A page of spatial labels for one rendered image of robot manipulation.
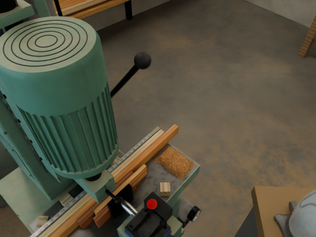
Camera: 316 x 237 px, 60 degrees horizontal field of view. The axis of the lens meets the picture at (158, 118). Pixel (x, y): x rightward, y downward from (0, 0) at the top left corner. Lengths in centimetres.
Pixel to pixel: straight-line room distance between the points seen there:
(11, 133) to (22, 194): 41
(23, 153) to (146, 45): 247
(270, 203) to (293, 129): 132
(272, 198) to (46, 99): 105
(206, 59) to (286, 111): 97
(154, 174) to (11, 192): 55
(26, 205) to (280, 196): 102
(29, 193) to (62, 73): 79
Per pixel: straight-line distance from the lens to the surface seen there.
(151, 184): 97
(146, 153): 99
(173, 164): 99
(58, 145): 57
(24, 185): 120
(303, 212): 108
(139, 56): 54
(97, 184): 80
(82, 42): 48
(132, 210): 87
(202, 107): 246
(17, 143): 84
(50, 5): 82
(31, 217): 113
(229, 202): 199
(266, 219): 125
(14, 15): 59
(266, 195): 130
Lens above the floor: 176
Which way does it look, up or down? 49 degrees down
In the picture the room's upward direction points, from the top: straight up
